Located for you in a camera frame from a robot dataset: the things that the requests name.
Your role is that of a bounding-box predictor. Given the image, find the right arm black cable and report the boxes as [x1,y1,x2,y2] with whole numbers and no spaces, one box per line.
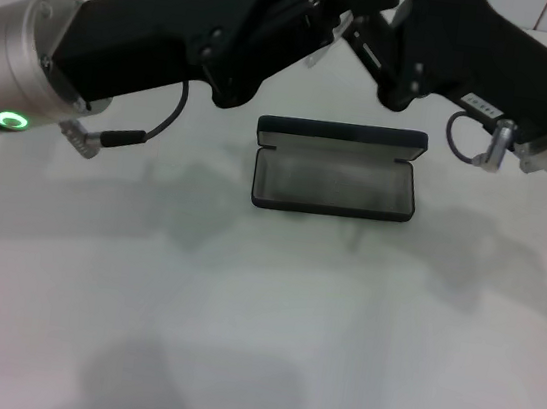
[441,109,522,176]

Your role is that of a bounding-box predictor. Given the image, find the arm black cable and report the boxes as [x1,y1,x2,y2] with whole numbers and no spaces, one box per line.
[55,63,193,173]
[441,109,522,176]

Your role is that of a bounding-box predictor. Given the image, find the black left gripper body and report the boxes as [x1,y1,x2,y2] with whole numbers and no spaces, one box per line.
[49,0,301,117]

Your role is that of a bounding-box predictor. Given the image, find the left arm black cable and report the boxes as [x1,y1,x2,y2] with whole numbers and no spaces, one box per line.
[55,63,193,173]

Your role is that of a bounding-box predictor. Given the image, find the black glasses case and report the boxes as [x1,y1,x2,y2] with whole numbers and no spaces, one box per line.
[246,110,431,231]

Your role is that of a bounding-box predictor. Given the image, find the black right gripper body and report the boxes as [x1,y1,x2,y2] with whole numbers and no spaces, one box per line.
[374,0,547,146]

